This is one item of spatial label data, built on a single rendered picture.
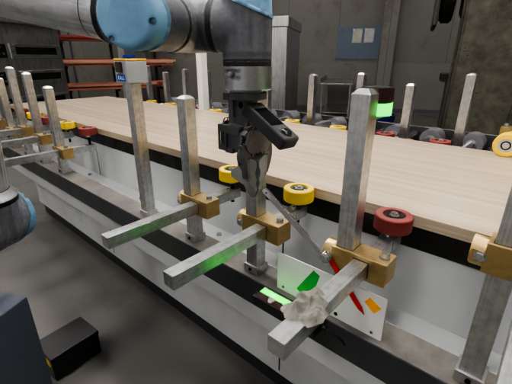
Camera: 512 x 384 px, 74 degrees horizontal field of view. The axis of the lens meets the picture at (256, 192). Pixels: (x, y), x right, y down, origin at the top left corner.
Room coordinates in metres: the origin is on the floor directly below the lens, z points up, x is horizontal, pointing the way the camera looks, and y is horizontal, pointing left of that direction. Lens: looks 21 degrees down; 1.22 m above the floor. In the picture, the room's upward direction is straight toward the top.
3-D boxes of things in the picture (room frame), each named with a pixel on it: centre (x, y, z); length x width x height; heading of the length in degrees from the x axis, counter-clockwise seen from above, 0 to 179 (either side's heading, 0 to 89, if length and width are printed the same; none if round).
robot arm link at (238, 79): (0.68, 0.02, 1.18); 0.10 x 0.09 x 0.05; 139
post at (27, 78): (1.77, 1.12, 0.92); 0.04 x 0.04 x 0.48; 48
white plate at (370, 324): (0.61, -0.15, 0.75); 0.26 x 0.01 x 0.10; 48
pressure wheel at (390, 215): (0.67, -0.30, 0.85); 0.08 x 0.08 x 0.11
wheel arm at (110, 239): (0.86, 0.21, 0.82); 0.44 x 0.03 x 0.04; 138
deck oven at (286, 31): (6.32, -0.14, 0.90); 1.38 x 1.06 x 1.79; 165
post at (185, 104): (0.94, 0.19, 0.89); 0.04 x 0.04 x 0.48; 48
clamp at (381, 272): (0.59, -0.21, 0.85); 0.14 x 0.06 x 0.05; 48
